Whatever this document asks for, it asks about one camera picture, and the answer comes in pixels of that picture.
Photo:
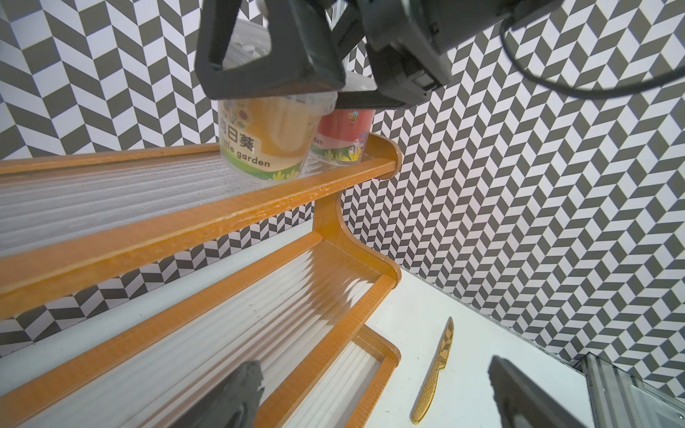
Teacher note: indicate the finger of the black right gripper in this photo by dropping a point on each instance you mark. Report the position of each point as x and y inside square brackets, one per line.
[362, 95]
[302, 59]

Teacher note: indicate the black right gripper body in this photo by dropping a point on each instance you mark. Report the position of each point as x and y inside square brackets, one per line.
[408, 41]

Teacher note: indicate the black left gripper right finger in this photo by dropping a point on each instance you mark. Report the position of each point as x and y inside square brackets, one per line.
[521, 402]

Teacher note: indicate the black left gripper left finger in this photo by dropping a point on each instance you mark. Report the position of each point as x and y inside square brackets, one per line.
[233, 402]

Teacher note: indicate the red seed container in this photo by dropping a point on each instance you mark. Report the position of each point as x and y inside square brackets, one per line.
[342, 136]

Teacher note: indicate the orange seed container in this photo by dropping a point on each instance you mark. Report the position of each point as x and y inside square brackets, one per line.
[269, 138]

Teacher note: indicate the orange three-tier wooden shelf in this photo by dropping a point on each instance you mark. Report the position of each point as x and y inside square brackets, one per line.
[132, 283]

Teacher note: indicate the golden patterned knife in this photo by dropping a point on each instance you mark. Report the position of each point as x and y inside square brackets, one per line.
[439, 363]

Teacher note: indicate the metal base rail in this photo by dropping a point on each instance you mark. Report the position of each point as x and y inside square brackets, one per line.
[619, 399]

